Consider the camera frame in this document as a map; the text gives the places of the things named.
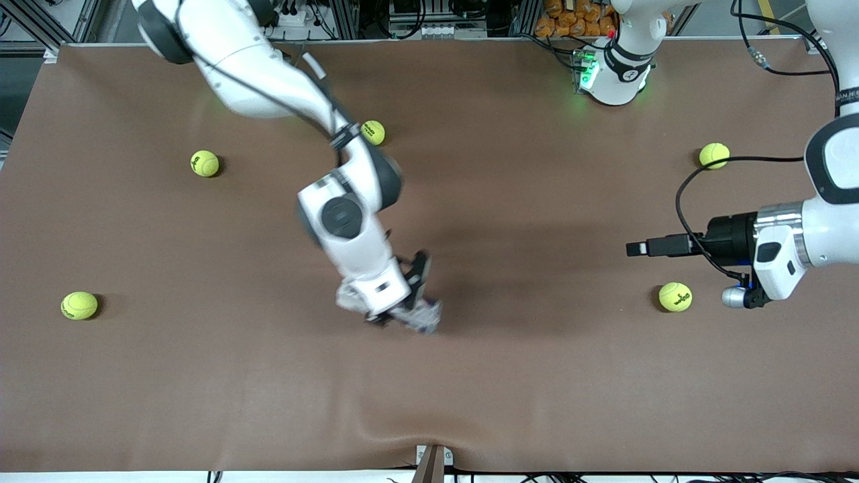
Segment brown metal bar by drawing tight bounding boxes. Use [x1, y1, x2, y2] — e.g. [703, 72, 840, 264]
[411, 445, 445, 483]

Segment grey metal clamp bracket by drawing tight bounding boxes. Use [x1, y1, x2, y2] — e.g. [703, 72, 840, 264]
[415, 445, 454, 467]

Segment aluminium frame struts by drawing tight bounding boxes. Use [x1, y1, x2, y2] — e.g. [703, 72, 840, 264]
[0, 0, 101, 56]

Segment pile of orange items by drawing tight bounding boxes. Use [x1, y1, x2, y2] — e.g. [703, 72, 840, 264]
[535, 0, 618, 38]

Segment white power strip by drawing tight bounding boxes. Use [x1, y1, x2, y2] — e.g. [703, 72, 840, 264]
[272, 0, 313, 29]

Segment white blue tennis ball can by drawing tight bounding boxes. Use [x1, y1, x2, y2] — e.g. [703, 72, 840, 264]
[336, 282, 442, 335]

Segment aluminium frame post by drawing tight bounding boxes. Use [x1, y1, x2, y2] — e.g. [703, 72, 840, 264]
[332, 0, 361, 40]
[509, 0, 543, 37]

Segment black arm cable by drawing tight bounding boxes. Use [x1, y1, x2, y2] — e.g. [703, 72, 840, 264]
[176, 0, 363, 168]
[674, 0, 843, 282]

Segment electrical terminal equipment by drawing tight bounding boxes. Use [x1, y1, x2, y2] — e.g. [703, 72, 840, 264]
[388, 0, 489, 40]

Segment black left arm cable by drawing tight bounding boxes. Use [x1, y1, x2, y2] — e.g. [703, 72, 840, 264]
[674, 0, 843, 282]

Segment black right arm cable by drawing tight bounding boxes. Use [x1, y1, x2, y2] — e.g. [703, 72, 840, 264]
[176, 0, 363, 168]

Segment brown table mat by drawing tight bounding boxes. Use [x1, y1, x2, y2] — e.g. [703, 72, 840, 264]
[0, 39, 859, 474]

